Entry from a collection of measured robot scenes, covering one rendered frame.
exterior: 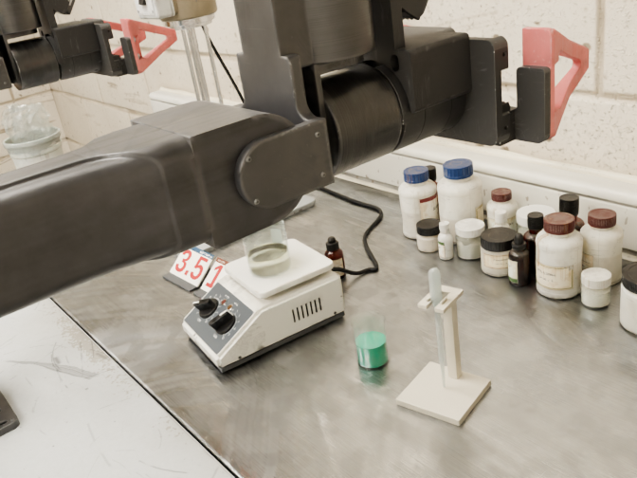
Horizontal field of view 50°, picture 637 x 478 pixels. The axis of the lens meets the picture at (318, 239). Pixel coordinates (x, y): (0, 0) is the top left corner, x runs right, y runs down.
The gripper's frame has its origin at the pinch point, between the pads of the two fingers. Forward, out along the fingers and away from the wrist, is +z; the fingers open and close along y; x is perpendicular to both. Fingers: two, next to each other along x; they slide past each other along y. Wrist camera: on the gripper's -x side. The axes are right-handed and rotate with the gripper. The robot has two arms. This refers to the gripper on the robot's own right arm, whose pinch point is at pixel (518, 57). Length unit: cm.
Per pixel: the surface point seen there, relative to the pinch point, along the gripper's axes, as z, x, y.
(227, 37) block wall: 48, 12, 123
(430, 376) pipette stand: 5.0, 39.3, 17.0
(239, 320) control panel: -7, 35, 40
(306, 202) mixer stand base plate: 30, 39, 74
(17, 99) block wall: 33, 40, 285
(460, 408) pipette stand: 2.9, 39.4, 10.7
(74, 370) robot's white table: -25, 41, 56
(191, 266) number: 0, 38, 67
